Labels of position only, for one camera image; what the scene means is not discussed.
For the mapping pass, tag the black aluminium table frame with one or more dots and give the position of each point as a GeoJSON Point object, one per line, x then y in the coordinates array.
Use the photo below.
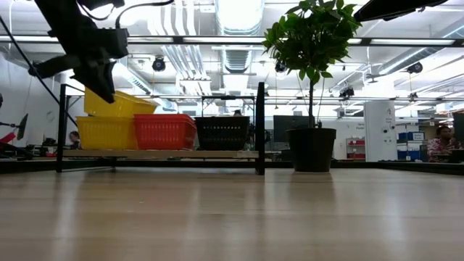
{"type": "Point", "coordinates": [163, 164]}

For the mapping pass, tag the rack with red bins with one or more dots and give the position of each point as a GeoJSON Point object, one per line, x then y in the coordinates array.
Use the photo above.
{"type": "Point", "coordinates": [356, 148]}

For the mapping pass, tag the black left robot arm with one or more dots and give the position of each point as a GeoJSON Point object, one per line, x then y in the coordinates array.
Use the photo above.
{"type": "Point", "coordinates": [65, 18]}

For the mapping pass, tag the black monitor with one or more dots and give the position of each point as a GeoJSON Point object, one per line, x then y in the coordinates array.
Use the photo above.
{"type": "Point", "coordinates": [286, 128]}

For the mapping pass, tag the black shelf end post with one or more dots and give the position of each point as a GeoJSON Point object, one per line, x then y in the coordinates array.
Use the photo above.
{"type": "Point", "coordinates": [260, 108]}

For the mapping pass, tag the black ceiling spotlight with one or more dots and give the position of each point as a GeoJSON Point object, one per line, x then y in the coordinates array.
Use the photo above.
{"type": "Point", "coordinates": [415, 67]}
{"type": "Point", "coordinates": [347, 92]}
{"type": "Point", "coordinates": [158, 64]}

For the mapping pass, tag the black background rig frame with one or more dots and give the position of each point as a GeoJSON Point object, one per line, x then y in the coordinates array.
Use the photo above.
{"type": "Point", "coordinates": [228, 97]}

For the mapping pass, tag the green leafy plant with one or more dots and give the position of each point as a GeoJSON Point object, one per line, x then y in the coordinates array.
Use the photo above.
{"type": "Point", "coordinates": [308, 43]}

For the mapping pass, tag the blue storage bin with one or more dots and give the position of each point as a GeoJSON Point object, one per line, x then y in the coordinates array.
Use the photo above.
{"type": "Point", "coordinates": [411, 136]}

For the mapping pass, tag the red and black equipment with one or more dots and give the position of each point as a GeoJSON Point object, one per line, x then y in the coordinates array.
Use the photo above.
{"type": "Point", "coordinates": [12, 139]}

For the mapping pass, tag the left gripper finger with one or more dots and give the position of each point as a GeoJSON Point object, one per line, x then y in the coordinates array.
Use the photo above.
{"type": "Point", "coordinates": [92, 81]}
{"type": "Point", "coordinates": [108, 79]}

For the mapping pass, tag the person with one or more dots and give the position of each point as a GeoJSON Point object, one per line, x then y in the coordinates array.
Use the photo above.
{"type": "Point", "coordinates": [444, 145]}
{"type": "Point", "coordinates": [74, 137]}
{"type": "Point", "coordinates": [238, 113]}

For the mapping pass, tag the black plant pot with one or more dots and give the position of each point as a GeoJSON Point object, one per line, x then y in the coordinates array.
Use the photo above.
{"type": "Point", "coordinates": [311, 150]}

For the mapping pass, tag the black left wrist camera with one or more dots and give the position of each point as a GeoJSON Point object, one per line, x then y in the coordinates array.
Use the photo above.
{"type": "Point", "coordinates": [117, 43]}

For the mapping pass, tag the white column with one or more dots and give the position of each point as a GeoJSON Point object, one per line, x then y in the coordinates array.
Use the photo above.
{"type": "Point", "coordinates": [378, 123]}

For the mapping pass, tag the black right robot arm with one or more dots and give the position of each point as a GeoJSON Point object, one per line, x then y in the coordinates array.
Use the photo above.
{"type": "Point", "coordinates": [391, 9]}

